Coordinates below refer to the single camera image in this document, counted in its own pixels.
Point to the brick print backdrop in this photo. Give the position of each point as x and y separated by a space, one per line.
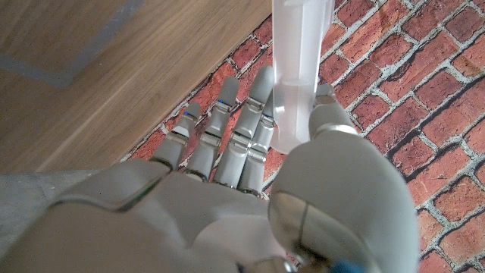
417 57

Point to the large clear plastic syringe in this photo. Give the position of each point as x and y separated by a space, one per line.
295 57

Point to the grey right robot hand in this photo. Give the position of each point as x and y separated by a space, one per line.
189 220

